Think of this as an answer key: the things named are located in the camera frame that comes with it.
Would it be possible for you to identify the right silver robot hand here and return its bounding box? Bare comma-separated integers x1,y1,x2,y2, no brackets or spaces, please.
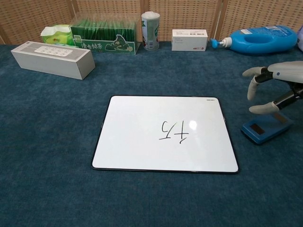
242,61,303,114

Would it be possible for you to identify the blue whiteboard eraser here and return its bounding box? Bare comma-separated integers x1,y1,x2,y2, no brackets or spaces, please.
241,113,294,145

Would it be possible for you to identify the white dry-erase board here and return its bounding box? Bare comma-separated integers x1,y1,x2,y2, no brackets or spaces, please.
91,95,239,175

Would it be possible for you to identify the blue pump detergent bottle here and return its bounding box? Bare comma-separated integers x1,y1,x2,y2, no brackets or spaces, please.
210,26,298,56

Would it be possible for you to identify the pale blue tissue pack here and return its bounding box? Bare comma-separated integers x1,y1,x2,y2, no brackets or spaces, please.
296,30,303,52

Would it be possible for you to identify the small white cardboard box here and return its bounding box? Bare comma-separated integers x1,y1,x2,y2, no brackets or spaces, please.
171,29,208,52

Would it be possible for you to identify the woven bamboo folding screen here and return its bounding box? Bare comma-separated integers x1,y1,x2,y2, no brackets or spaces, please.
0,0,303,45

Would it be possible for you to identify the cylindrical can with white lid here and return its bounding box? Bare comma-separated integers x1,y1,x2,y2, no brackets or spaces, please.
141,11,161,51

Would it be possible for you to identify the clear green tea bag box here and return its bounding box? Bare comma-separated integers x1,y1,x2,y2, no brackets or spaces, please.
70,17,139,55

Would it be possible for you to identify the green open tissue pack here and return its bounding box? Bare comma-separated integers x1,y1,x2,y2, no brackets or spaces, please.
40,24,74,46

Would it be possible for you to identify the long white speaker box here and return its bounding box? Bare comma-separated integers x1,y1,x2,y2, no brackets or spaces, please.
10,41,96,81

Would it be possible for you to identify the teal table carpet mat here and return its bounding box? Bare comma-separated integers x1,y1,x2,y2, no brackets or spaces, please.
0,42,303,227

